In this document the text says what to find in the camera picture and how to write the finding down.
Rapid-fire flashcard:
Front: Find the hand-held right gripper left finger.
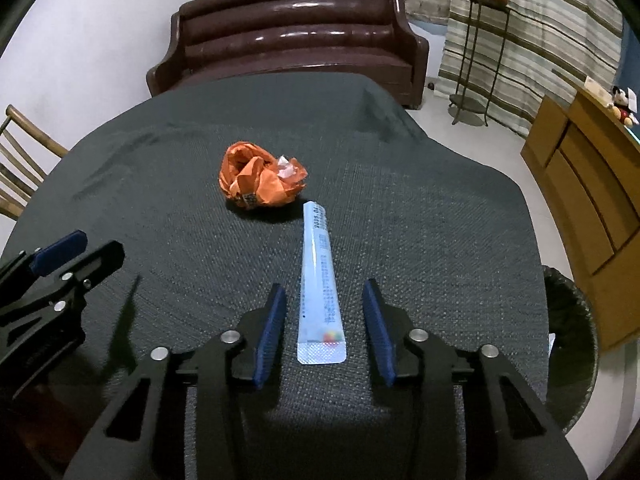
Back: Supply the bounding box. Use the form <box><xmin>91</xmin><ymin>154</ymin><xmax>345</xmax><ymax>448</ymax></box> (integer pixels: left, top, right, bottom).
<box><xmin>62</xmin><ymin>282</ymin><xmax>288</xmax><ymax>480</ymax></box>

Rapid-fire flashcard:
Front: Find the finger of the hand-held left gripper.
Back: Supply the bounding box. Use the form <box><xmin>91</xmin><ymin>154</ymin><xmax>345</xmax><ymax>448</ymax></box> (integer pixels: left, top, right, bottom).
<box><xmin>0</xmin><ymin>240</ymin><xmax>126</xmax><ymax>342</ymax></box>
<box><xmin>0</xmin><ymin>230</ymin><xmax>89</xmax><ymax>294</ymax></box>

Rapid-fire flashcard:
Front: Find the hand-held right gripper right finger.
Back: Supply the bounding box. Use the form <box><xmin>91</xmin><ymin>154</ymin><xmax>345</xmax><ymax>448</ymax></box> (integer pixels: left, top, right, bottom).
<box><xmin>362</xmin><ymin>278</ymin><xmax>586</xmax><ymax>480</ymax></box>

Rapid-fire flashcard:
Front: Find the white blue tube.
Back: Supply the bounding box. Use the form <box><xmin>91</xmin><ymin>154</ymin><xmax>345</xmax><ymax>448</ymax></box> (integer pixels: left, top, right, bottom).
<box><xmin>296</xmin><ymin>201</ymin><xmax>347</xmax><ymax>365</ymax></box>

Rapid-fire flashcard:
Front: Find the orange wrapper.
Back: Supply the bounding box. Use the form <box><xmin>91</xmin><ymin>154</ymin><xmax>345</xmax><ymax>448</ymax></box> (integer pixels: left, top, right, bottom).
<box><xmin>218</xmin><ymin>141</ymin><xmax>307</xmax><ymax>209</ymax></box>

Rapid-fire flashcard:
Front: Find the dark woven waste bin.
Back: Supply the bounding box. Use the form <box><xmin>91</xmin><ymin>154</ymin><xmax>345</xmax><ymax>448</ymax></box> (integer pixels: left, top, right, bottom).
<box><xmin>541</xmin><ymin>265</ymin><xmax>599</xmax><ymax>436</ymax></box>

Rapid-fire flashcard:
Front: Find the dark grey tablecloth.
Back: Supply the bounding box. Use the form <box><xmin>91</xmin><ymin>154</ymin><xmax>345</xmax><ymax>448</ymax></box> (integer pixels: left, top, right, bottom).
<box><xmin>0</xmin><ymin>72</ymin><xmax>551</xmax><ymax>480</ymax></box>

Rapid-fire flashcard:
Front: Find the wooden chair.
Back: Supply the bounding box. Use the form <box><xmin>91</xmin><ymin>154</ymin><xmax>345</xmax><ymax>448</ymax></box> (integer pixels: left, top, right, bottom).
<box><xmin>0</xmin><ymin>105</ymin><xmax>69</xmax><ymax>221</ymax></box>

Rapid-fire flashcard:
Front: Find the black metal plant stand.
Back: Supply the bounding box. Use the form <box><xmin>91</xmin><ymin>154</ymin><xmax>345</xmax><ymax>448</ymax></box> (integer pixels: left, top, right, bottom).
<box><xmin>447</xmin><ymin>0</ymin><xmax>512</xmax><ymax>127</ymax></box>

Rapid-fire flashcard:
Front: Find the wooden cabinet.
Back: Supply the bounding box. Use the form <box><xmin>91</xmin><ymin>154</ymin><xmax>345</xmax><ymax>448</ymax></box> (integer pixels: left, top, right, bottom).
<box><xmin>520</xmin><ymin>67</ymin><xmax>640</xmax><ymax>353</ymax></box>

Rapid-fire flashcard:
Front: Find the brown leather sofa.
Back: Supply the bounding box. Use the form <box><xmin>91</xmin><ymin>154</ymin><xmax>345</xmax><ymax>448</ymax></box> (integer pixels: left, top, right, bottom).
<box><xmin>146</xmin><ymin>0</ymin><xmax>431</xmax><ymax>110</ymax></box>

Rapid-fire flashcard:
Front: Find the mouse plush toy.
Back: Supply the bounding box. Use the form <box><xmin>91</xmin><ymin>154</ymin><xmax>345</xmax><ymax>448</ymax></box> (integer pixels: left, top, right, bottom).
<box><xmin>607</xmin><ymin>86</ymin><xmax>640</xmax><ymax>127</ymax></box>

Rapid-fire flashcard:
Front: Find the striped beige curtain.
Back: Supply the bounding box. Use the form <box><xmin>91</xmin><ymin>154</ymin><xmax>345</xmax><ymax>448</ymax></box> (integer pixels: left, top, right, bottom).
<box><xmin>434</xmin><ymin>0</ymin><xmax>626</xmax><ymax>140</ymax></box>

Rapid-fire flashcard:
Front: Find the blue curtain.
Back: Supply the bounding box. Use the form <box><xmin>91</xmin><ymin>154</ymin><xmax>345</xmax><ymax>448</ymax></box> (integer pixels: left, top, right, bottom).
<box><xmin>619</xmin><ymin>20</ymin><xmax>640</xmax><ymax>93</ymax></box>

